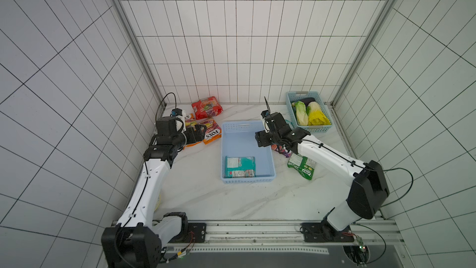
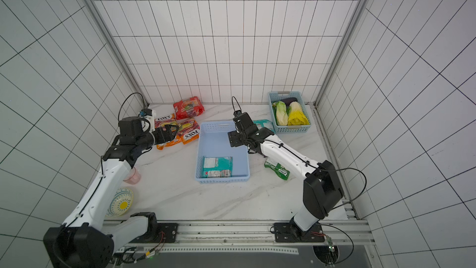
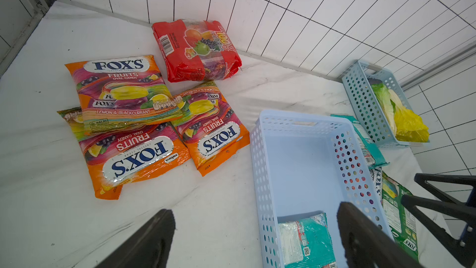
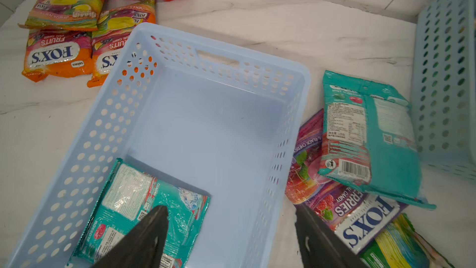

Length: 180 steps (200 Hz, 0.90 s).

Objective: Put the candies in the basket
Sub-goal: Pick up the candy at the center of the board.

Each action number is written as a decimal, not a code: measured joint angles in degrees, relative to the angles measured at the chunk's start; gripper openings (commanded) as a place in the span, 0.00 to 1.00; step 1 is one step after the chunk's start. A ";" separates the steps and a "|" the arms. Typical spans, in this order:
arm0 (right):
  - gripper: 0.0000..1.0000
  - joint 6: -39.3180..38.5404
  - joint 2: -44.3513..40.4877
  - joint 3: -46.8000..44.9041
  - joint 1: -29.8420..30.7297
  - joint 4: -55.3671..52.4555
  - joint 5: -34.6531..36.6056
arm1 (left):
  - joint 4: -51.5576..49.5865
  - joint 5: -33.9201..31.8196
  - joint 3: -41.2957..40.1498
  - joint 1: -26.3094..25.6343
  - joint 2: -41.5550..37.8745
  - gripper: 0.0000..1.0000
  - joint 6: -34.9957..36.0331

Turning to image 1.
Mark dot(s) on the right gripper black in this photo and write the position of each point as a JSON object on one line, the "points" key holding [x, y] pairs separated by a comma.
{"points": [[263, 138]]}

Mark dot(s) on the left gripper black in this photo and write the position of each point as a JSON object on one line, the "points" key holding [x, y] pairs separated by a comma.
{"points": [[192, 138]]}

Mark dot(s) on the purple Fox's candy bag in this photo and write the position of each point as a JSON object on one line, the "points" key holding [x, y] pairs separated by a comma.
{"points": [[281, 150]]}

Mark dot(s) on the light blue plastic basket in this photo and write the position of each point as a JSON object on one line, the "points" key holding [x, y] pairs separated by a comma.
{"points": [[238, 140]]}

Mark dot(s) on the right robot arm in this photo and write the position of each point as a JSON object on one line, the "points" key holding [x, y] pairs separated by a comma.
{"points": [[367, 182]]}

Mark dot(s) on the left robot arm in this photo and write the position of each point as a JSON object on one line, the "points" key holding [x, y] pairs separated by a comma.
{"points": [[137, 240]]}

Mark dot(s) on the small teal vegetable basket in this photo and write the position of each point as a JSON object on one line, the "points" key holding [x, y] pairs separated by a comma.
{"points": [[297, 95]]}

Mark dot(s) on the pink green Fox's bag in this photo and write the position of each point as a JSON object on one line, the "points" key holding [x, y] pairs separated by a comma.
{"points": [[190, 120]]}

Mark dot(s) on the yellow cabbage toy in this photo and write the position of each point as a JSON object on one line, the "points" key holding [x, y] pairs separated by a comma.
{"points": [[316, 115]]}

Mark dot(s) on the dark eggplant toy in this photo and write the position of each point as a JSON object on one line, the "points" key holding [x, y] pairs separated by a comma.
{"points": [[307, 101]]}

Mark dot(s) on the orange Fox's candy bag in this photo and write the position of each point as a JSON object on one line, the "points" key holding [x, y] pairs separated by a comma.
{"points": [[213, 131]]}

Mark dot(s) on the green snack bag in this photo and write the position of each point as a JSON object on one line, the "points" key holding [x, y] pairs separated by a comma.
{"points": [[303, 165]]}

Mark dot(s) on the red candy bag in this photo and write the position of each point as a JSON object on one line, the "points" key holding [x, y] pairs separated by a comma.
{"points": [[206, 108]]}

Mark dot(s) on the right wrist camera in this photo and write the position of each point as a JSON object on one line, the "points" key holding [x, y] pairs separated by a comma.
{"points": [[265, 113]]}

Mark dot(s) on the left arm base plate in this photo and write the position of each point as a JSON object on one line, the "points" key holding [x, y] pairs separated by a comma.
{"points": [[196, 232]]}

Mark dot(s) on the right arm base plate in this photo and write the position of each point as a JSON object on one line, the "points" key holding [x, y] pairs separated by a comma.
{"points": [[322, 232]]}

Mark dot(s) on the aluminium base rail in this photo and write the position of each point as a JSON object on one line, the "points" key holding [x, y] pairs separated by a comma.
{"points": [[284, 236]]}

